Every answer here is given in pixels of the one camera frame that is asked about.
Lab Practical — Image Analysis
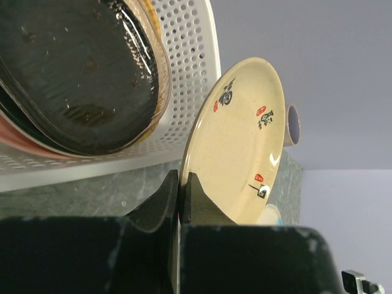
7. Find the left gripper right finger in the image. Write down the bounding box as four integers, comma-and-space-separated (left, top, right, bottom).
180, 173, 343, 293

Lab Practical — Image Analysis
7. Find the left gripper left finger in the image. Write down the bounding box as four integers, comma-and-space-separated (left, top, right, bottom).
1, 170, 178, 293

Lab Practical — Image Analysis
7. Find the large cream and blue plate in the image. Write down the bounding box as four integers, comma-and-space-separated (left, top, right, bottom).
257, 204, 284, 226

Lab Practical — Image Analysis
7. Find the tan wooden printed plate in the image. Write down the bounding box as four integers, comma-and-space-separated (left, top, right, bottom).
178, 56, 286, 225

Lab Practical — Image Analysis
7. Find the cream and pink plate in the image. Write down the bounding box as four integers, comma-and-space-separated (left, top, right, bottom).
0, 116, 80, 160

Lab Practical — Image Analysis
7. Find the black lacquer plate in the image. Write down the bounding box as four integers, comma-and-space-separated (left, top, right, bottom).
0, 0, 163, 157

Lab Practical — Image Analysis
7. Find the white perforated plastic bin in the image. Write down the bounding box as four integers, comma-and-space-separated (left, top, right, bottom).
1, 0, 221, 192

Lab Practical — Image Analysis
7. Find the beige ceramic mug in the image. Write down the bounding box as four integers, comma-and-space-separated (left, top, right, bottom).
283, 104, 301, 147

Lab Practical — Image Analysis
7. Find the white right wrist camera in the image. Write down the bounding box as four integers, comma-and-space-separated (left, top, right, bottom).
341, 270, 386, 294

